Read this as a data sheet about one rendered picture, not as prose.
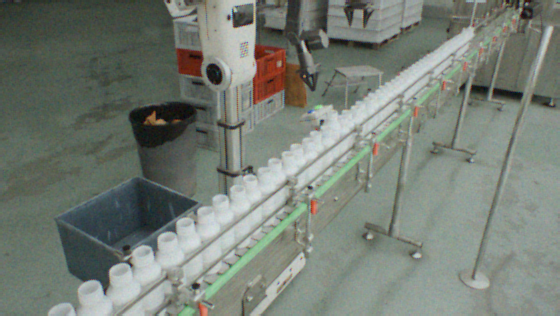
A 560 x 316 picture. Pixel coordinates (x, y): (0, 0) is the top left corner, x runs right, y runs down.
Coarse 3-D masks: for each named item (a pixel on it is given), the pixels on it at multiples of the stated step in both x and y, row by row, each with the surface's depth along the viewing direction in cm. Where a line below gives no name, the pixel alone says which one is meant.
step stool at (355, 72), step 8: (336, 72) 483; (344, 72) 468; (352, 72) 468; (360, 72) 468; (368, 72) 468; (376, 72) 469; (328, 80) 508; (336, 80) 509; (344, 80) 509; (352, 80) 509; (360, 80) 509; (328, 88) 507; (344, 104) 471
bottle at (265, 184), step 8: (264, 168) 116; (264, 176) 113; (264, 184) 114; (272, 184) 116; (264, 192) 114; (272, 200) 117; (264, 208) 117; (272, 208) 118; (264, 216) 118; (264, 224) 119
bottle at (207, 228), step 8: (200, 208) 98; (208, 208) 99; (200, 216) 96; (208, 216) 96; (200, 224) 97; (208, 224) 97; (216, 224) 99; (200, 232) 97; (208, 232) 97; (216, 232) 98; (208, 240) 98; (216, 240) 99; (208, 248) 99; (216, 248) 100; (208, 256) 100; (216, 256) 101; (208, 264) 101; (208, 272) 102; (216, 272) 103
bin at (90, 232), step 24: (120, 192) 150; (144, 192) 155; (168, 192) 147; (72, 216) 136; (96, 216) 144; (120, 216) 153; (144, 216) 161; (168, 216) 152; (192, 216) 136; (72, 240) 131; (96, 240) 122; (120, 240) 156; (144, 240) 122; (72, 264) 137; (96, 264) 128
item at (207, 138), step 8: (248, 112) 411; (248, 120) 416; (200, 128) 382; (208, 128) 376; (248, 128) 419; (200, 136) 386; (208, 136) 381; (216, 136) 376; (200, 144) 389; (208, 144) 385; (216, 144) 380
